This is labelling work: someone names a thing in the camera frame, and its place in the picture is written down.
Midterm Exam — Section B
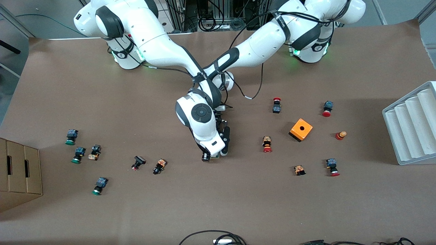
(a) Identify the black rectangular push button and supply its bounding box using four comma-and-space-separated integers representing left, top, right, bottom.
131, 156, 146, 171

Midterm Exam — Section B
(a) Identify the green mushroom push button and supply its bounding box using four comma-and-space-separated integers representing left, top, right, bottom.
91, 177, 109, 196
65, 129, 79, 146
71, 147, 86, 164

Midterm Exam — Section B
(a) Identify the grey white ribbed tray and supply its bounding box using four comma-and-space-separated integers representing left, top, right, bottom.
382, 81, 436, 166

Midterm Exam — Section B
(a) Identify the brown cardboard box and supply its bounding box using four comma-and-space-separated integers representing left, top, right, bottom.
0, 137, 43, 213

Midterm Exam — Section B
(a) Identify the black rod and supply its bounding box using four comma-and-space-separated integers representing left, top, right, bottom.
0, 40, 21, 55

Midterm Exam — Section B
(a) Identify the black arm cable white tag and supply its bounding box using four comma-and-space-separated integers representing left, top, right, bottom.
232, 63, 264, 100
143, 63, 194, 78

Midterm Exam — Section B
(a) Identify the black looped cable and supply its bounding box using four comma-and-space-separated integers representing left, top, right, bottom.
178, 230, 247, 245

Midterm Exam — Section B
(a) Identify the orange button enclosure box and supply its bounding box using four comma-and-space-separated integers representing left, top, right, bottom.
289, 118, 313, 142

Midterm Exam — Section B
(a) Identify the black equipment rack with cables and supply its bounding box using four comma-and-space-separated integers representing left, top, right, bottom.
167, 0, 276, 33

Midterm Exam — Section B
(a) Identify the black cable with connector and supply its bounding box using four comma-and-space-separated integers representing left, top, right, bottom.
300, 240, 378, 245

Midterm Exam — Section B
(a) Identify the grey metal frame bar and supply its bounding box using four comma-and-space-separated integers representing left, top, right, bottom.
415, 0, 436, 24
372, 0, 388, 25
0, 5, 36, 38

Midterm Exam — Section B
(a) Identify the black coiled cable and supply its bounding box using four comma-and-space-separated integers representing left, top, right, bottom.
380, 238, 416, 245

